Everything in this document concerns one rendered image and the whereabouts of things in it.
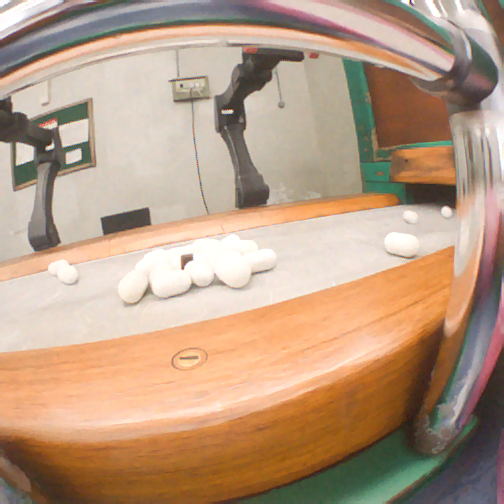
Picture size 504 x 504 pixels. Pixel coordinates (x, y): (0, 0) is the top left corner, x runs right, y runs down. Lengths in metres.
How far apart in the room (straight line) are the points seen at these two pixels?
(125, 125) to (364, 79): 2.03
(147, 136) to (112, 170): 0.41
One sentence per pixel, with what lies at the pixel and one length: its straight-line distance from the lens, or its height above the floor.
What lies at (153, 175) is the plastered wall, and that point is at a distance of 2.31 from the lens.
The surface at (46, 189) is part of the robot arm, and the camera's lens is 0.83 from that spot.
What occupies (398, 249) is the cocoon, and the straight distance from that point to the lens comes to 0.24.
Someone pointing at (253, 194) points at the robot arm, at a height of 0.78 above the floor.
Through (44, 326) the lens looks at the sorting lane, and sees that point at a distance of 0.23.
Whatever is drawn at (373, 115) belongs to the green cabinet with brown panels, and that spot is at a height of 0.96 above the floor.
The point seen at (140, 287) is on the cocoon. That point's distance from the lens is 0.20.
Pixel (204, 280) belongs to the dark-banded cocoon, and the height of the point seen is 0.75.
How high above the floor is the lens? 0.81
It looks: 15 degrees down
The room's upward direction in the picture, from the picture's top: 7 degrees counter-clockwise
